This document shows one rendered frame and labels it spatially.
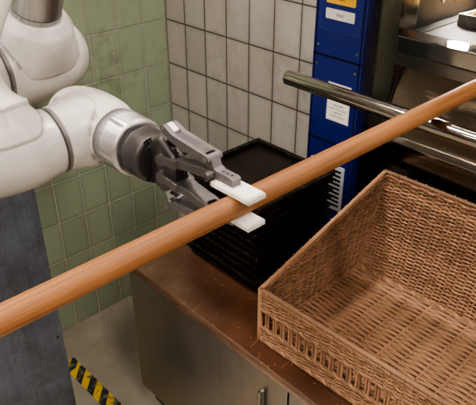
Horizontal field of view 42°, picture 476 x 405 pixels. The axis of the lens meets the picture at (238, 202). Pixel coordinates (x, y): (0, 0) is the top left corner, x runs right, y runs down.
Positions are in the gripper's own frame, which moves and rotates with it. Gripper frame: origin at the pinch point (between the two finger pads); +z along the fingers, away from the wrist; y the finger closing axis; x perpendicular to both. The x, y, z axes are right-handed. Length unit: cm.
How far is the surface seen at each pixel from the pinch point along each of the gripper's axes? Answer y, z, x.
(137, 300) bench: 75, -70, -27
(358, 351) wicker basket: 47, 0, -32
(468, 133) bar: 2.3, 7.0, -44.7
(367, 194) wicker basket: 37, -26, -69
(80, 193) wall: 67, -121, -41
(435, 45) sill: 2, -22, -82
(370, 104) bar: 2.8, -12.1, -44.5
